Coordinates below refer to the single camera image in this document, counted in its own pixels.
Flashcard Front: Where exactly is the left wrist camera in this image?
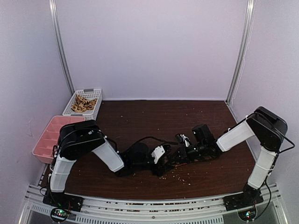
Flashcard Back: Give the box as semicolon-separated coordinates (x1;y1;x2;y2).
150;144;171;164

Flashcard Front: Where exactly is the aluminium frame post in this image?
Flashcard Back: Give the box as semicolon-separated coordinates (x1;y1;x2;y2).
49;0;75;95
226;0;256;106

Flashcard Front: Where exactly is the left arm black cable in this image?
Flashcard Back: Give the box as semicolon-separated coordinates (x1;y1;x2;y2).
107;136;179;154

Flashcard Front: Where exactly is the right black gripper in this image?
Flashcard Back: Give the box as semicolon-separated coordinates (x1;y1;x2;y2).
170;142;206;163

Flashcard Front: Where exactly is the dark red patterned tie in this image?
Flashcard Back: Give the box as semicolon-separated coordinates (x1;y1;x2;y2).
163;157;217;170

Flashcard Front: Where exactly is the left aluminium frame post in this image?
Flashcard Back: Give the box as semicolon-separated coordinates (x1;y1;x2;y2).
49;0;75;95

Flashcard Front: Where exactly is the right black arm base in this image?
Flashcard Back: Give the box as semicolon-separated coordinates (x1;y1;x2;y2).
223;183;263;211

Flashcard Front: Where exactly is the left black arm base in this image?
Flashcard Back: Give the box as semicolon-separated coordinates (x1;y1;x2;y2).
43;188;84;212

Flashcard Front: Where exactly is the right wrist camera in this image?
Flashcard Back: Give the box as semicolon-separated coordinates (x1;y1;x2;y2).
175;133;191;147

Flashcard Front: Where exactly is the leopard print tie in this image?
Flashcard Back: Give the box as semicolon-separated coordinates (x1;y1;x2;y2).
71;95;97;113

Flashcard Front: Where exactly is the white perforated plastic basket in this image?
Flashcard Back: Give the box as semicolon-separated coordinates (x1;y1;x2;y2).
62;89;103;120

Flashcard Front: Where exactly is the aluminium front rail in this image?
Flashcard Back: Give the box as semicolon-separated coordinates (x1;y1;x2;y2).
20;184;288;224

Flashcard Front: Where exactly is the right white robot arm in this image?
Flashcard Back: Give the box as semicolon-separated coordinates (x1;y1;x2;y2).
176;106;295;206

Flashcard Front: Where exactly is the right aluminium frame post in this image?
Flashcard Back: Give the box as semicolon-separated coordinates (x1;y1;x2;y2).
226;0;256;106

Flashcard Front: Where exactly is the pink divided plastic box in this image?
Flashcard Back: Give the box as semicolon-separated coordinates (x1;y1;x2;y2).
32;116;85;164

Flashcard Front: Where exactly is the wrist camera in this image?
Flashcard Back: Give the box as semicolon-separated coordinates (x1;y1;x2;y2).
175;133;191;147
150;144;171;164

